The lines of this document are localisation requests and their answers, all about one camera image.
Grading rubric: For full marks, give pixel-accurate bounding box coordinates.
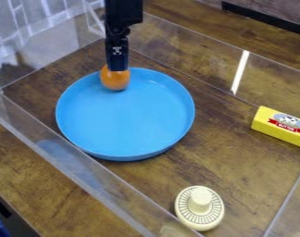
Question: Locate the black bar on wall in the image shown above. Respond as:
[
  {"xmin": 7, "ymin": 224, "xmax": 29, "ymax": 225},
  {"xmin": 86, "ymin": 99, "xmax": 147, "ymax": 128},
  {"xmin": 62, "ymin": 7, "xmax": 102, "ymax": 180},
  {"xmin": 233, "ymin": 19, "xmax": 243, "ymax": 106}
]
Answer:
[{"xmin": 221, "ymin": 1, "xmax": 300, "ymax": 34}]

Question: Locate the clear acrylic back wall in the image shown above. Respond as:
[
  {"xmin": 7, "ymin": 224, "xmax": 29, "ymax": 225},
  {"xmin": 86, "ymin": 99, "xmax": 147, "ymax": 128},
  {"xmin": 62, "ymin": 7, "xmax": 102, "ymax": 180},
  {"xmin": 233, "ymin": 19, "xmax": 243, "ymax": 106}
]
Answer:
[{"xmin": 130, "ymin": 14, "xmax": 300, "ymax": 118}]

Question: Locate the clear acrylic corner bracket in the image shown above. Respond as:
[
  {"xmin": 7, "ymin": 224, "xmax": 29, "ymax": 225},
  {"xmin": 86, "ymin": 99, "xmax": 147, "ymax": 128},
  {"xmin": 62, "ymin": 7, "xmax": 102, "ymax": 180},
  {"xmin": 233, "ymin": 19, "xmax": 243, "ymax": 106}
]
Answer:
[{"xmin": 86, "ymin": 4, "xmax": 106, "ymax": 39}]

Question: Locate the cream round toy knob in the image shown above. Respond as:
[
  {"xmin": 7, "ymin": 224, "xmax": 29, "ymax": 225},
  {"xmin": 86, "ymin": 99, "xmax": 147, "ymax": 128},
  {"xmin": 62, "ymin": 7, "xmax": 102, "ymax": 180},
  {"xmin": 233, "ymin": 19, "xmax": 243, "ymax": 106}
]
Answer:
[{"xmin": 175, "ymin": 185, "xmax": 225, "ymax": 231}]

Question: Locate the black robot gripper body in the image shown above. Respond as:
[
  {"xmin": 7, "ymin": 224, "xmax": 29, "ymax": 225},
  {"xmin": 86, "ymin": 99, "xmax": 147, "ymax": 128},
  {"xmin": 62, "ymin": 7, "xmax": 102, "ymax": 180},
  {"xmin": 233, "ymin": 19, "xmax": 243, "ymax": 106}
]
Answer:
[{"xmin": 104, "ymin": 0, "xmax": 142, "ymax": 37}]

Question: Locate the orange ball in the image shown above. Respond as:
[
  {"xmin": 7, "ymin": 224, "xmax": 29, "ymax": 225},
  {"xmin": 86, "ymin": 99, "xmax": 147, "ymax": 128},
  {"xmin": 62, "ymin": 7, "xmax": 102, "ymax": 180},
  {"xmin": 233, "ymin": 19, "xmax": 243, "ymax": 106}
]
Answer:
[{"xmin": 100, "ymin": 65, "xmax": 130, "ymax": 91}]

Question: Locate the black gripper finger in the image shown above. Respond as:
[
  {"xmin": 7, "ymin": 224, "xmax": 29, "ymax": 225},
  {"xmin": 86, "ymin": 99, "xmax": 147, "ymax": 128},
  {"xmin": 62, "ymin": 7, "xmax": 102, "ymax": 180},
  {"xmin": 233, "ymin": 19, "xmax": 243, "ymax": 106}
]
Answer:
[{"xmin": 106, "ymin": 37, "xmax": 128, "ymax": 71}]

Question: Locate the yellow butter box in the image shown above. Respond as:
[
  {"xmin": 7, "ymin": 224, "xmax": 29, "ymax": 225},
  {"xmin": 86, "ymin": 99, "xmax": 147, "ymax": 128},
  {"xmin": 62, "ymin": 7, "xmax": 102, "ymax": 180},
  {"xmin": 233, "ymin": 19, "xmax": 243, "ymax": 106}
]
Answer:
[{"xmin": 251, "ymin": 106, "xmax": 300, "ymax": 146}]

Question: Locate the clear acrylic front wall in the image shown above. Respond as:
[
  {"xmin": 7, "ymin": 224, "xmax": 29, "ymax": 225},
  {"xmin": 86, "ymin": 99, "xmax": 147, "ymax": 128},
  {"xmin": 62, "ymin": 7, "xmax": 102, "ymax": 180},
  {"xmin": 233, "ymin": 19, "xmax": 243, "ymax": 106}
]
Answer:
[{"xmin": 0, "ymin": 92, "xmax": 205, "ymax": 237}]

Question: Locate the clear acrylic wall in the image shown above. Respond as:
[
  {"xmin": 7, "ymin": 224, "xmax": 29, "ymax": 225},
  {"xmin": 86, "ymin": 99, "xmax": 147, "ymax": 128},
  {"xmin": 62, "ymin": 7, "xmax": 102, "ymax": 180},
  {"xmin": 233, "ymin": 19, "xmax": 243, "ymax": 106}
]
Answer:
[
  {"xmin": 0, "ymin": 92, "xmax": 205, "ymax": 237},
  {"xmin": 130, "ymin": 14, "xmax": 300, "ymax": 118}
]

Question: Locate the blue round tray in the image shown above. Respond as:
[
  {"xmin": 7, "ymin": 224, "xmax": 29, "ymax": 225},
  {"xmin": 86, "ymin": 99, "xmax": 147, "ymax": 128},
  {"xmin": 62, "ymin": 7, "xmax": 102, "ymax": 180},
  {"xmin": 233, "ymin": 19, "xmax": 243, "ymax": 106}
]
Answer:
[{"xmin": 55, "ymin": 68, "xmax": 194, "ymax": 161}]

